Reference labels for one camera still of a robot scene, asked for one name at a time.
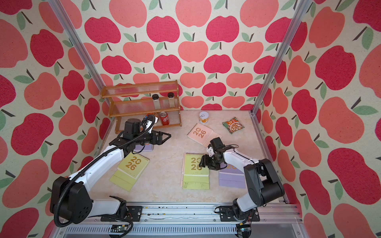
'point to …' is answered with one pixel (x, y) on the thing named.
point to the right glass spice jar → (171, 99)
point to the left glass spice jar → (155, 97)
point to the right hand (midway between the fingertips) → (204, 168)
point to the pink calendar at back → (202, 135)
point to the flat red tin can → (149, 113)
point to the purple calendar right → (231, 177)
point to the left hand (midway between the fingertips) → (166, 137)
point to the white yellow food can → (204, 117)
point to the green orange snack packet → (233, 125)
